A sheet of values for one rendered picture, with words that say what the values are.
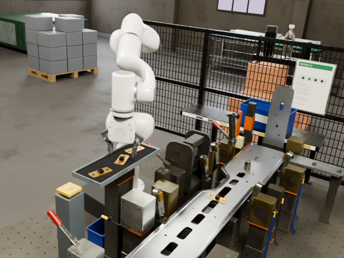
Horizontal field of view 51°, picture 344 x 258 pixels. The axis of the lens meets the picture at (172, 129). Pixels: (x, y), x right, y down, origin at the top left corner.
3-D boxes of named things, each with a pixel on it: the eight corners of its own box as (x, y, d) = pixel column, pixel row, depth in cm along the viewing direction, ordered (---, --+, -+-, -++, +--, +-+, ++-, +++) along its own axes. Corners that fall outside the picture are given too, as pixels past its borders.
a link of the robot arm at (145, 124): (116, 149, 187) (118, 106, 177) (152, 152, 188) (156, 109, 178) (113, 161, 176) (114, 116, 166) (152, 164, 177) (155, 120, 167)
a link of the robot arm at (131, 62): (158, 50, 151) (154, 109, 134) (120, 48, 150) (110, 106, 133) (159, 34, 143) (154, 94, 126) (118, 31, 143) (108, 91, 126)
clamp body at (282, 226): (294, 237, 179) (308, 175, 166) (270, 228, 185) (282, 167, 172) (297, 230, 185) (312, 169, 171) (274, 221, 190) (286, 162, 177)
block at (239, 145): (233, 196, 209) (242, 138, 195) (227, 194, 211) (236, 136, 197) (235, 194, 212) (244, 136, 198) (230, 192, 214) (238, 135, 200)
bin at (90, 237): (102, 253, 159) (102, 236, 155) (85, 244, 163) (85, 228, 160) (119, 240, 168) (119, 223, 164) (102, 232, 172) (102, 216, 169)
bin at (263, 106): (283, 136, 212) (287, 115, 207) (237, 122, 228) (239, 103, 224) (293, 129, 224) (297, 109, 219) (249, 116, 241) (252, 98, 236)
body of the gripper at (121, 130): (106, 114, 132) (106, 142, 136) (133, 117, 131) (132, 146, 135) (113, 108, 139) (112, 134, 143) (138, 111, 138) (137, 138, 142)
